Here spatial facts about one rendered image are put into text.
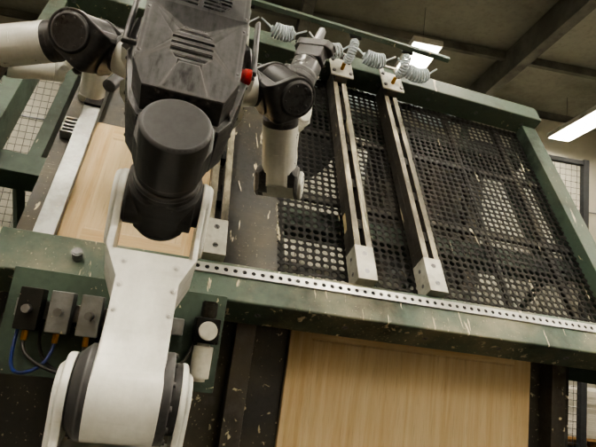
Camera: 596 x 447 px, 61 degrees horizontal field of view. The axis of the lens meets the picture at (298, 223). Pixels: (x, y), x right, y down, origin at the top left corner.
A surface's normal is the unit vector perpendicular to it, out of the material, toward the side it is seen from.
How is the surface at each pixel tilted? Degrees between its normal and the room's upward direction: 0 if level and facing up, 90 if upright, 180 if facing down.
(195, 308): 90
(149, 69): 82
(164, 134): 67
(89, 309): 90
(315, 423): 90
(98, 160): 60
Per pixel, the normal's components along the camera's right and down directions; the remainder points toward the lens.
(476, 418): 0.29, -0.16
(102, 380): 0.31, -0.50
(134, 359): 0.30, -0.74
